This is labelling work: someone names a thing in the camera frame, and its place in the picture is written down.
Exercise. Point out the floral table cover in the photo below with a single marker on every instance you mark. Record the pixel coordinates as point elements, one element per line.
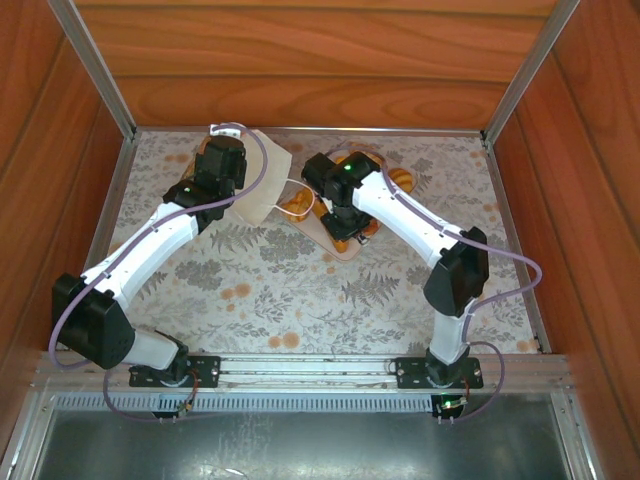
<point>300,300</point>

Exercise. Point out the aluminium side rail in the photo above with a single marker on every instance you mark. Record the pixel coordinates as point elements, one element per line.
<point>111,200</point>
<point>500,190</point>

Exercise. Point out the brown fake croissant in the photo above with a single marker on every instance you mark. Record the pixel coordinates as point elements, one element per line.
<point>341,246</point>

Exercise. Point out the aluminium back rail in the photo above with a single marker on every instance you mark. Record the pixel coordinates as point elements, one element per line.
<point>400,130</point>

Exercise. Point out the small striped round fake bun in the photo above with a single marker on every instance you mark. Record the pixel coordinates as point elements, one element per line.
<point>402,180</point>

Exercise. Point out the twisted braided fake bread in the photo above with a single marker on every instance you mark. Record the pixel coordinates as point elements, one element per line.
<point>297,205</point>

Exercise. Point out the grey metal sheet panel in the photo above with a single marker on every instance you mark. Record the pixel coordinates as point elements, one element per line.
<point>300,450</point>

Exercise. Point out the aluminium mounting rail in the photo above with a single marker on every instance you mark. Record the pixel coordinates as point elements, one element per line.
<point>300,367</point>

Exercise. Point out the aluminium frame post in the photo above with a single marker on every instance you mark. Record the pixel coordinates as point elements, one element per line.
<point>95,70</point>
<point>530,70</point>

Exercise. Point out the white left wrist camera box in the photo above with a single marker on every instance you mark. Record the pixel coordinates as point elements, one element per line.
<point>225,130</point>

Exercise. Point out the pink rectangular tray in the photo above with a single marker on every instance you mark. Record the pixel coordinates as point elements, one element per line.
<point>315,230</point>

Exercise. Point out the aluminium lower frame bar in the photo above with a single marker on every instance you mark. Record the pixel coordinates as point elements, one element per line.
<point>25,440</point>
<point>575,440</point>

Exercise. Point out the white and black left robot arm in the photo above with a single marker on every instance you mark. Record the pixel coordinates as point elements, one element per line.
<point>145,245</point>

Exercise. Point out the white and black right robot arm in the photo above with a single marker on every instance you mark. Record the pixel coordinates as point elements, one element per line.
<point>455,270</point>

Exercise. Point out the small controller board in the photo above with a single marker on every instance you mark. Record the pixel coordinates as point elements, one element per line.
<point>450,402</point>
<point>186,407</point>

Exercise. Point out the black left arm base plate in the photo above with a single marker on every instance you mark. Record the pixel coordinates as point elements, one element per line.
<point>205,370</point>

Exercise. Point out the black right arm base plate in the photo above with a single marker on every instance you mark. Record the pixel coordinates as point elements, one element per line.
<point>410,370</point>

